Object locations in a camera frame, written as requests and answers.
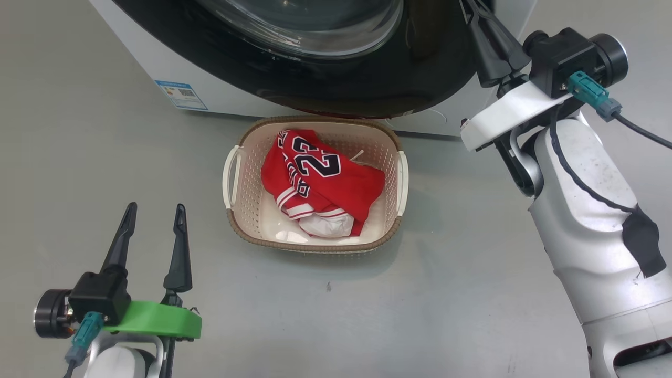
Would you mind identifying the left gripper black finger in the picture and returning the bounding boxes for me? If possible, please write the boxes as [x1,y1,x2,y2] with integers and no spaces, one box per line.
[100,202,139,274]
[163,203,193,306]

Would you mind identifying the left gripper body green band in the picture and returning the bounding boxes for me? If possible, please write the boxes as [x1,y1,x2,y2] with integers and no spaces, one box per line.
[103,300,203,340]

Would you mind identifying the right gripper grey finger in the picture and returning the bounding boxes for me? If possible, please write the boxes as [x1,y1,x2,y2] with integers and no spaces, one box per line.
[477,0,531,72]
[459,0,513,88]

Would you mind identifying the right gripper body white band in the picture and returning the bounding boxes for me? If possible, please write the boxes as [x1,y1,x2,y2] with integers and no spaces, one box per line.
[460,79,573,153]

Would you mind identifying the black round washer door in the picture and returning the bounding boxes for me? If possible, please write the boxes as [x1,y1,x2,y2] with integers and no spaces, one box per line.
[112,0,492,119]

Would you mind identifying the red basketball shorts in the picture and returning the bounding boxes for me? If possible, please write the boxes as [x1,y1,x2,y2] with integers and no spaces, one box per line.
[276,186,366,238]

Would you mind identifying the red basketball jersey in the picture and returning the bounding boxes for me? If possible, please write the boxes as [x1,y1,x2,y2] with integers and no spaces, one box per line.
[260,129,387,224]

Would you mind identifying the cream perforated laundry basket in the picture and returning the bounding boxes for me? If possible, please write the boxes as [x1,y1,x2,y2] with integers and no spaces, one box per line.
[222,115,410,255]

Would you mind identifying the left gripper black motor cylinder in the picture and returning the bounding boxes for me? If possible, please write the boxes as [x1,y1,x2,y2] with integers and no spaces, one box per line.
[34,289,73,339]

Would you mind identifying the gripper black motor cylinder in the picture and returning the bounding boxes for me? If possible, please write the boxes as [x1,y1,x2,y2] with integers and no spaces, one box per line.
[34,289,73,339]
[590,33,629,88]

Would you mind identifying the right gripper black motor cylinder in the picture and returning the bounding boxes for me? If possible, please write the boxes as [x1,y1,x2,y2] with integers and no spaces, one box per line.
[590,33,629,88]

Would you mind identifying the white front-load washing machine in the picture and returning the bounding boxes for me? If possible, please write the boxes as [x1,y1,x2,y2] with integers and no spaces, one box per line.
[89,0,539,139]

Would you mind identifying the blue white energy label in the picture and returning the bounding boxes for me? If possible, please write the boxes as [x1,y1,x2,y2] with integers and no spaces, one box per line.
[155,80,208,111]

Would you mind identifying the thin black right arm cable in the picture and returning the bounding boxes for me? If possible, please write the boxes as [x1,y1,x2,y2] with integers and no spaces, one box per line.
[548,105,639,214]

